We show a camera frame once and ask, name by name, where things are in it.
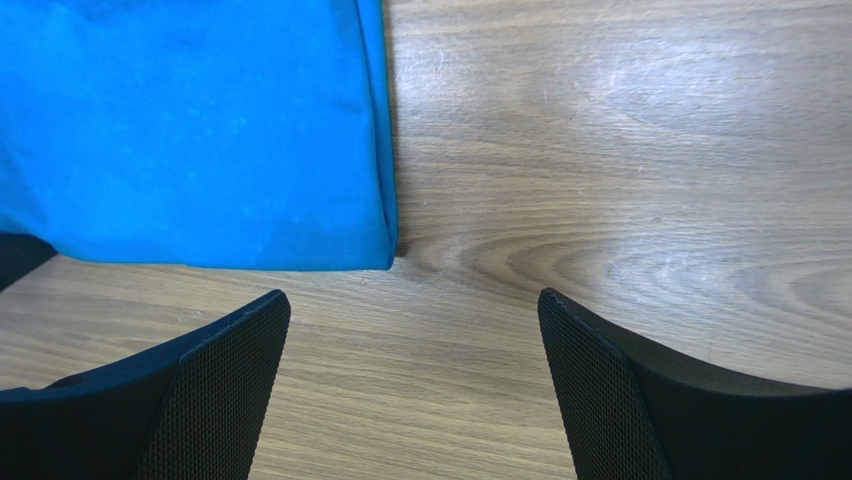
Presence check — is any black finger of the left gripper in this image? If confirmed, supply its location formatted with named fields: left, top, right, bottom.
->
left=0, top=233, right=57, bottom=290

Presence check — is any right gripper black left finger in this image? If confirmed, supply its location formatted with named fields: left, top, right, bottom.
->
left=1, top=290, right=291, bottom=479

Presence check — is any blue t shirt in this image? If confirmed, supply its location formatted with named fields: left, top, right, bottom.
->
left=1, top=1, right=399, bottom=271

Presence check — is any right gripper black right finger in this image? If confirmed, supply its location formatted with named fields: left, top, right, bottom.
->
left=537, top=288, right=851, bottom=479

